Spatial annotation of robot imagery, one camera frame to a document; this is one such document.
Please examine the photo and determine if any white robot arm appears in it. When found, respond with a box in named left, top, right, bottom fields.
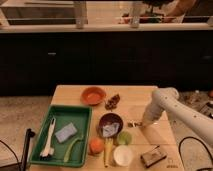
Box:
left=142, top=87, right=213, bottom=148

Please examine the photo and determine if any red orange bowl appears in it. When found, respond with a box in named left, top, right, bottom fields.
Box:
left=81, top=87, right=106, bottom=105

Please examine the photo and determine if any green lime toy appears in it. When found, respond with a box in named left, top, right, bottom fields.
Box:
left=117, top=131, right=132, bottom=145

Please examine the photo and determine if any brown wooden box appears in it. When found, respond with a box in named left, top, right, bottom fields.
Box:
left=140, top=145, right=167, bottom=168

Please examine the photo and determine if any blue crumpled cloth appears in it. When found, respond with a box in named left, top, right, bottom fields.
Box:
left=102, top=123, right=119, bottom=138

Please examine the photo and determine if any white round cup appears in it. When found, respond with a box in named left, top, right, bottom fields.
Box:
left=113, top=145, right=133, bottom=167

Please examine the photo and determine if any brown grape cluster toy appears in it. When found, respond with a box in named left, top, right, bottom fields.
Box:
left=105, top=94, right=120, bottom=110

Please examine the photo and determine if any orange fruit toy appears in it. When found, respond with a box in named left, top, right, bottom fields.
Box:
left=89, top=137, right=104, bottom=155

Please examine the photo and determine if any green plastic tray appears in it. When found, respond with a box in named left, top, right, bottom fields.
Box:
left=30, top=105, right=92, bottom=168

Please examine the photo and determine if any blue sponge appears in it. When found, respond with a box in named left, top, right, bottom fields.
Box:
left=55, top=123, right=78, bottom=143

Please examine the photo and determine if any green pepper toy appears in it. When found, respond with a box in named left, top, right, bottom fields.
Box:
left=63, top=135, right=83, bottom=163

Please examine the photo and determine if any white dish brush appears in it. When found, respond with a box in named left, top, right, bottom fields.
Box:
left=40, top=118, right=56, bottom=158

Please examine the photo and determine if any black stand pole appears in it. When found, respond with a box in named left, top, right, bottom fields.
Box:
left=20, top=129, right=35, bottom=171

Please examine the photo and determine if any dark cabinet counter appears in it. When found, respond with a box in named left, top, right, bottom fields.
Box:
left=0, top=23, right=213, bottom=96

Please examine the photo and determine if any black cable right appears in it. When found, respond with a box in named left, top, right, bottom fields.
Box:
left=178, top=136, right=213, bottom=171

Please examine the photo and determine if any black cable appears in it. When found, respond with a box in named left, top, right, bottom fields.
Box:
left=0, top=139, right=22, bottom=169
left=178, top=136, right=213, bottom=171

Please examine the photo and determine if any black cable left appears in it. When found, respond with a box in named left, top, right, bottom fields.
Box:
left=0, top=139, right=22, bottom=169

